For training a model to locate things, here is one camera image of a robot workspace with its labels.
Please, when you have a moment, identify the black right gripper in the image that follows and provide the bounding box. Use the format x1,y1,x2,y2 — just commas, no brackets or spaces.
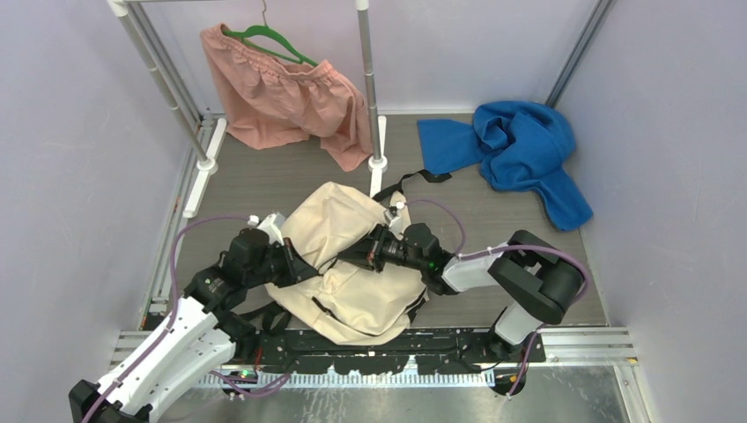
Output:
339,221,427,271

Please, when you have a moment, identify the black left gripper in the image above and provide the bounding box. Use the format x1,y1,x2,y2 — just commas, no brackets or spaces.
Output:
245,237,317,288

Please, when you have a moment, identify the cream canvas backpack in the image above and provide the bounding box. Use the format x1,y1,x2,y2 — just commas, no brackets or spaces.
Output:
265,182,429,346

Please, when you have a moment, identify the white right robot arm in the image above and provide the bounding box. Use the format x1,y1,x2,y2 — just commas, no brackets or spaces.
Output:
338,204,590,362

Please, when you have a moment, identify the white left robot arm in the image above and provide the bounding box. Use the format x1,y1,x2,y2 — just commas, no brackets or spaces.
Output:
69,213,318,422

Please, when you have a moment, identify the metal clothes rack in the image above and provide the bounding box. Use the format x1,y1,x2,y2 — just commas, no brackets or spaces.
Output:
106,0,389,219

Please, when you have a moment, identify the pink garment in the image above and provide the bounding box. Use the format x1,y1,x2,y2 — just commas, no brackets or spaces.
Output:
200,24,373,172

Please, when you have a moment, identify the blue cloth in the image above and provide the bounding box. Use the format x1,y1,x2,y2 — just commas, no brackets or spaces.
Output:
417,100,593,232

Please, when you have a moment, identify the metal corner pole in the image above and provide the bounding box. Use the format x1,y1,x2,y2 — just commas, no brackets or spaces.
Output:
544,0,617,108

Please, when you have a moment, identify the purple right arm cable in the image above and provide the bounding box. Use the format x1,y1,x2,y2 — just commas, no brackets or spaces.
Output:
405,198,592,401

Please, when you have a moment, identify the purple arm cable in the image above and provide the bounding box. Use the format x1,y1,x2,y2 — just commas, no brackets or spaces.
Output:
78,214,293,423
405,198,592,401

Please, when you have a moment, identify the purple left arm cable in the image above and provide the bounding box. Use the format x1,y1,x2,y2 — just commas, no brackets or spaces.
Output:
78,214,293,423

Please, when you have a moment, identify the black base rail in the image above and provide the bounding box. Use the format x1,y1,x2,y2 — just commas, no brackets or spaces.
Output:
228,328,546,375

